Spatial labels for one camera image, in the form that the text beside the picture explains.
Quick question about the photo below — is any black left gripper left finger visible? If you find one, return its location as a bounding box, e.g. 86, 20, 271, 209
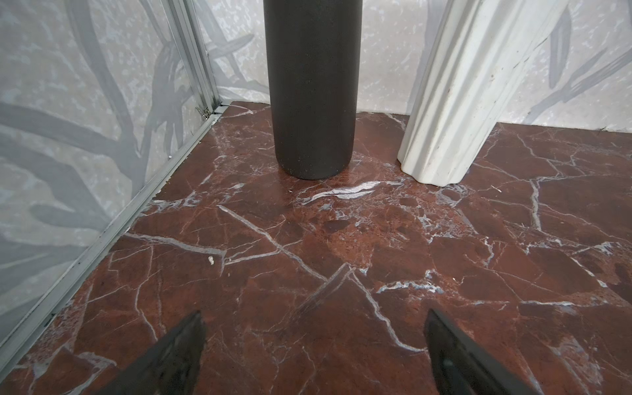
98, 311, 206, 394

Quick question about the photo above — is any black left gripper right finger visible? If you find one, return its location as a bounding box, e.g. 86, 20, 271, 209
424, 309, 536, 394

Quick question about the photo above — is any black cylindrical vase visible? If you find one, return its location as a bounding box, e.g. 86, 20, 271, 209
263, 0, 363, 180

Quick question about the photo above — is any white ribbed ceramic vase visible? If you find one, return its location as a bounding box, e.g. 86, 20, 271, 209
398, 1, 568, 187

